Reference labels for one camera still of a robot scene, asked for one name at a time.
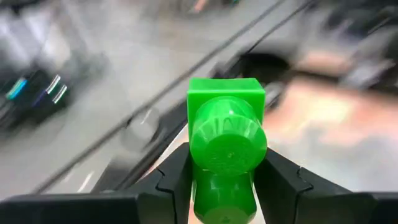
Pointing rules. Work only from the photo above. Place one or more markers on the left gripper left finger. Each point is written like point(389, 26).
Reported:
point(109, 208)

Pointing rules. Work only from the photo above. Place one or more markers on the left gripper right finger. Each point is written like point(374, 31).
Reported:
point(311, 205)

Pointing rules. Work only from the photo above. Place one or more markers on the green two-stud block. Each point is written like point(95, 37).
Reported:
point(227, 140)

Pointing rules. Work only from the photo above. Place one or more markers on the keyboard with coloured lights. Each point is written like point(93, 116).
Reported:
point(37, 99)

